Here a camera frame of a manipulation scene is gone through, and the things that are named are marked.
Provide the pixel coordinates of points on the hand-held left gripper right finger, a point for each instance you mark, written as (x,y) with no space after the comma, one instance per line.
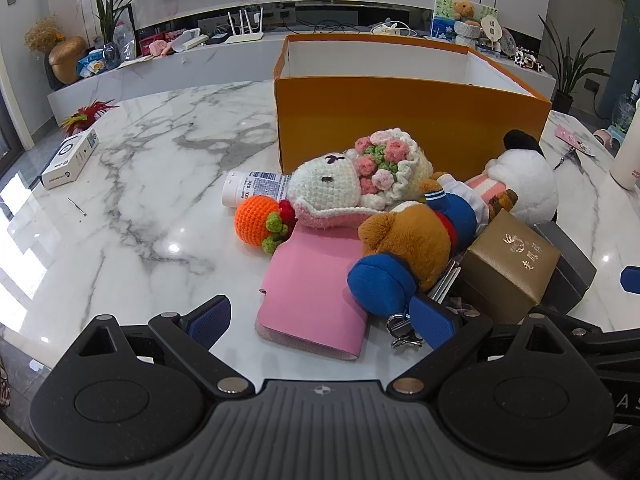
(432,322)

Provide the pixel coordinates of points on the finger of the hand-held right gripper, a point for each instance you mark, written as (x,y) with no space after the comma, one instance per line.
(615,345)
(631,278)

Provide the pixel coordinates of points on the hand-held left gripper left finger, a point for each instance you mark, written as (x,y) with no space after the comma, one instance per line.
(207,322)

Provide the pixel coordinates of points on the brown bear plush blue outfit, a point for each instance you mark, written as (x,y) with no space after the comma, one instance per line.
(405,240)

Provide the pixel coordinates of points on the orange crochet fruit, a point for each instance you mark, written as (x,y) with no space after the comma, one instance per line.
(252,220)

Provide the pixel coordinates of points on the white squeeze tube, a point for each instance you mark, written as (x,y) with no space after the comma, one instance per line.
(255,187)

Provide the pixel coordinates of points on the white panda plush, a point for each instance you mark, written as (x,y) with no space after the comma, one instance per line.
(525,180)

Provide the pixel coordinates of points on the white crochet bunny doll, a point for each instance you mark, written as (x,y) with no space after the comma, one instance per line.
(330,182)

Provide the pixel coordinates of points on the orange cardboard box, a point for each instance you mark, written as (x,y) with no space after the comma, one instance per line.
(400,115)

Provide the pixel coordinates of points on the grey box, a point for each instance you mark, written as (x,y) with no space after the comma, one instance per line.
(575,272)

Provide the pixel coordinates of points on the gold gift box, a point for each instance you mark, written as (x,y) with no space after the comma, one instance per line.
(510,265)

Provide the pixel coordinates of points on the white bottle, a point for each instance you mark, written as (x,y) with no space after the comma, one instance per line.
(627,160)

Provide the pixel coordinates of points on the metal nail scissors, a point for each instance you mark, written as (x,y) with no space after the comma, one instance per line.
(567,157)

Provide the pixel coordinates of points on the small pink device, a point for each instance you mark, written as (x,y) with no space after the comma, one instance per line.
(604,137)

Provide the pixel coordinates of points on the pink packet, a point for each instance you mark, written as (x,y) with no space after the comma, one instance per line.
(572,140)

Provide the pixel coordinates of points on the clear water jug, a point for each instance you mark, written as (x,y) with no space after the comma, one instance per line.
(627,107)

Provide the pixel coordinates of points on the thin metal pin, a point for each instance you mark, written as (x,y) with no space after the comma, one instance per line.
(77,207)

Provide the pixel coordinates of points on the tall potted plant black pot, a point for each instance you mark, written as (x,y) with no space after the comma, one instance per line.
(565,75)

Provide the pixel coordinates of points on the small white carton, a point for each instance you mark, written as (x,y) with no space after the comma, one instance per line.
(67,157)

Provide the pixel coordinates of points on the red feather toy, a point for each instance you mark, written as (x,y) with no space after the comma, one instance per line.
(87,116)

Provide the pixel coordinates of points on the black and white cow figurines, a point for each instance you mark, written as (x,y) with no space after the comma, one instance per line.
(529,61)

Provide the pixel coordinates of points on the white marble television console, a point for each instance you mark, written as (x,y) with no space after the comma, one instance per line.
(200,67)

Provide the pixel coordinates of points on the pink cloth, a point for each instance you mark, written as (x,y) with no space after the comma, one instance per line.
(159,47)

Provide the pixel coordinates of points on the blue snack packets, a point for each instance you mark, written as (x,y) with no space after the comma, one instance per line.
(92,64)

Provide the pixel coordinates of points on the round paper fan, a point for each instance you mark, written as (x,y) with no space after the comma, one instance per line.
(491,27)

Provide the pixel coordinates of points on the white router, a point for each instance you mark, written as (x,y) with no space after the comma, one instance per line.
(245,36)

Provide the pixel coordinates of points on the golden vase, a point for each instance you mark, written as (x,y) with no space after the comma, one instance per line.
(67,60)

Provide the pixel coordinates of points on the small teddy bear in pot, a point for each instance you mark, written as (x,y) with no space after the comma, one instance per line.
(466,20)

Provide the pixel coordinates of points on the green picture card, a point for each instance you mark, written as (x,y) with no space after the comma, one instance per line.
(442,15)

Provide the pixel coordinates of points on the green plant in glass vase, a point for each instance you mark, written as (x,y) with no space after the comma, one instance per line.
(110,15)

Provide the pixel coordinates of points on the dried yellow flowers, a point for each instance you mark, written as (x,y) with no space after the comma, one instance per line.
(42,32)

